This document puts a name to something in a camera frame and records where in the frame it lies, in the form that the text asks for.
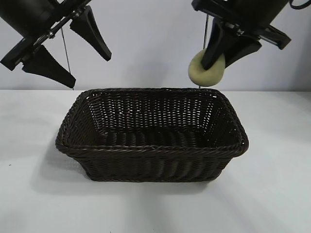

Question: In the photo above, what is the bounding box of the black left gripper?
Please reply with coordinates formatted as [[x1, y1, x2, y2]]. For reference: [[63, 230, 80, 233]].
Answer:
[[0, 0, 112, 89]]

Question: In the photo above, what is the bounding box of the dark brown woven basket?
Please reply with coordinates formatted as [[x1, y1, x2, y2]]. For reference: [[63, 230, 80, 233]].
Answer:
[[55, 87, 250, 183]]

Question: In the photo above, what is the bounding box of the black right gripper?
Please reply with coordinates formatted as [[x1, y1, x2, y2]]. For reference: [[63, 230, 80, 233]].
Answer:
[[191, 0, 292, 71]]

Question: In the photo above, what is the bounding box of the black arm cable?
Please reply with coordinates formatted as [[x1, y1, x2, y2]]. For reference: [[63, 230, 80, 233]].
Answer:
[[288, 0, 311, 11]]

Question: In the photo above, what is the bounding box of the pale yellow round pastry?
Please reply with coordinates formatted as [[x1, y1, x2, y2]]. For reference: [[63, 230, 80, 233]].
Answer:
[[188, 48, 227, 87]]

